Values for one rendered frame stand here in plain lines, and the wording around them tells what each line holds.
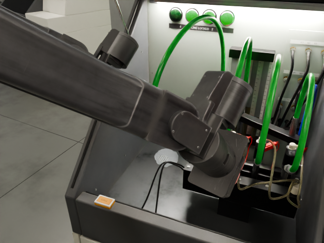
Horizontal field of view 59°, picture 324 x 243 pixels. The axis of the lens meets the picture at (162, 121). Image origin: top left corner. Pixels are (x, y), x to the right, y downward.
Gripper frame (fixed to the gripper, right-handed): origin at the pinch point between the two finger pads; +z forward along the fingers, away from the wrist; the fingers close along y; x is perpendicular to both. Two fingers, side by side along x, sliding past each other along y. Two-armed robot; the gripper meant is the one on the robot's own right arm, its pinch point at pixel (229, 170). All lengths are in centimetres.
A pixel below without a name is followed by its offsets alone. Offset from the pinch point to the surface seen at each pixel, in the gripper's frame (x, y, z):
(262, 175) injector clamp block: 0.8, 6.3, 38.9
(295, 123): -3.3, 23.0, 31.9
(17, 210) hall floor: 152, -75, 98
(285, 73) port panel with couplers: 7, 41, 40
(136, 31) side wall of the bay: 53, 34, 17
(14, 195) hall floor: 168, -70, 103
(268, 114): -0.5, 15.5, 8.8
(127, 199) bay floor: 38, -20, 35
